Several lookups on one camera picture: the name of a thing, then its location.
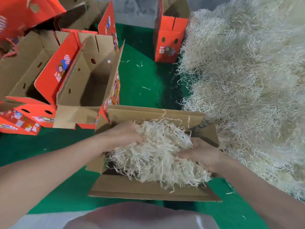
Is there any person's left hand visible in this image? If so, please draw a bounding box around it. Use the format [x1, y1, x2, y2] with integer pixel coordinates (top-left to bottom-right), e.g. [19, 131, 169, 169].
[103, 121, 144, 152]

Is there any person's right hand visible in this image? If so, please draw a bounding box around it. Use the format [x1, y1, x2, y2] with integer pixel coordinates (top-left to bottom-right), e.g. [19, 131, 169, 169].
[176, 137, 225, 173]

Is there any clump of shredded paper filler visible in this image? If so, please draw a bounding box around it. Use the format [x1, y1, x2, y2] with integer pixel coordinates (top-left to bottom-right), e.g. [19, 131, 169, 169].
[106, 119, 212, 192]

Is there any person's left forearm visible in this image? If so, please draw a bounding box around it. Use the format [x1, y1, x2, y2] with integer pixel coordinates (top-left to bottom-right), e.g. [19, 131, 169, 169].
[0, 132, 108, 223]

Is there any person's right forearm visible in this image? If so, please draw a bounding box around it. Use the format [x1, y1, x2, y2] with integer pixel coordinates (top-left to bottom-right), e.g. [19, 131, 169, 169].
[212, 153, 305, 229]

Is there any open brown cardboard box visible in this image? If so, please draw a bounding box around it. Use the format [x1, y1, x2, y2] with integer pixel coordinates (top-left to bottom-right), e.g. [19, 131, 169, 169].
[86, 104, 222, 202]

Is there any green mat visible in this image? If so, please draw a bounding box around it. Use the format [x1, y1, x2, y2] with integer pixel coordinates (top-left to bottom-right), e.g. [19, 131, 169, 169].
[0, 23, 270, 229]

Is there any open red printed carton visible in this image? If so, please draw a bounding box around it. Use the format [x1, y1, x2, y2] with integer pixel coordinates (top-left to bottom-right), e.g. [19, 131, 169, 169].
[54, 0, 119, 54]
[153, 0, 191, 64]
[0, 96, 57, 136]
[0, 0, 67, 41]
[0, 30, 79, 108]
[53, 35, 125, 130]

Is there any person's light pink shirt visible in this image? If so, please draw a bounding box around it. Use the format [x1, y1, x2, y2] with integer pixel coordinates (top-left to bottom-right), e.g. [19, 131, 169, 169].
[8, 202, 220, 229]

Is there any large pile of shredded paper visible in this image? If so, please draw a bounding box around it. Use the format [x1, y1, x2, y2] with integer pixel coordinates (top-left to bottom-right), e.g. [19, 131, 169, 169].
[176, 0, 305, 203]

